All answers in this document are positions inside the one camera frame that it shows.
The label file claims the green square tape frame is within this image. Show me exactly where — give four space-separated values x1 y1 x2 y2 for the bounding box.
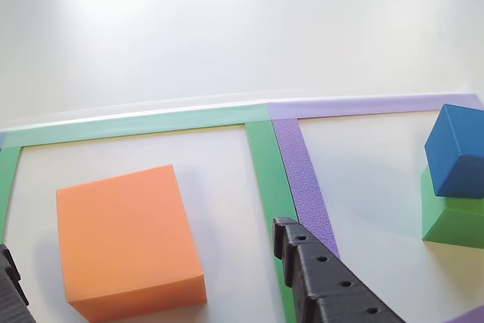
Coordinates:
0 102 299 323

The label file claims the large orange cube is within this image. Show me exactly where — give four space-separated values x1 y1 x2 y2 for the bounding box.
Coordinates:
55 163 208 323

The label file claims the medium green cube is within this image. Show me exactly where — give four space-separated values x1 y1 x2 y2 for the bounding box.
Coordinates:
420 166 484 250

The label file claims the purple square tape frame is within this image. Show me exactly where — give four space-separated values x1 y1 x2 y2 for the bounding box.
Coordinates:
267 93 484 323

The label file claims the small blue cube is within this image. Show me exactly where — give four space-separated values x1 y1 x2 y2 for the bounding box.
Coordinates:
423 103 484 200

